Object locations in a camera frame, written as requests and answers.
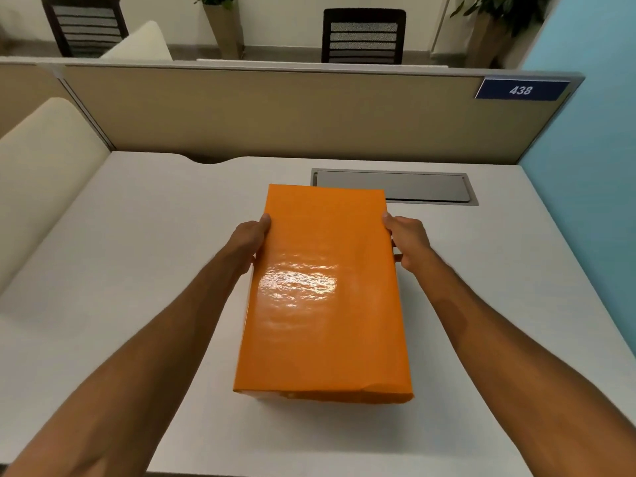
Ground person's left hand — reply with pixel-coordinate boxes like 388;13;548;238
222;213;272;277

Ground person's right hand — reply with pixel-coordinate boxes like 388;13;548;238
382;212;434;274

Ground orange box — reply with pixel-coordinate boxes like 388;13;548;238
233;184;414;405

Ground person's left forearm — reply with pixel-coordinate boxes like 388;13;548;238
0;247;249;477

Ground person's right forearm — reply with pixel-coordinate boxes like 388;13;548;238
408;250;636;477

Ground beige desk partition panel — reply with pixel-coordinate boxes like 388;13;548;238
0;56;586;165

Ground blue number sign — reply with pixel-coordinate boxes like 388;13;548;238
474;78;571;102

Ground black mesh office chair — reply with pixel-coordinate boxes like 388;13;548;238
41;0;130;59
321;8;407;65

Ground potted plant in tan planter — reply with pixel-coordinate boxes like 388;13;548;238
194;0;245;61
450;0;555;70

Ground cream chair back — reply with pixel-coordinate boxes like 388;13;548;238
99;21;174;62

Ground grey desk cable hatch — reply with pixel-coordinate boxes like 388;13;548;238
311;168;479;206

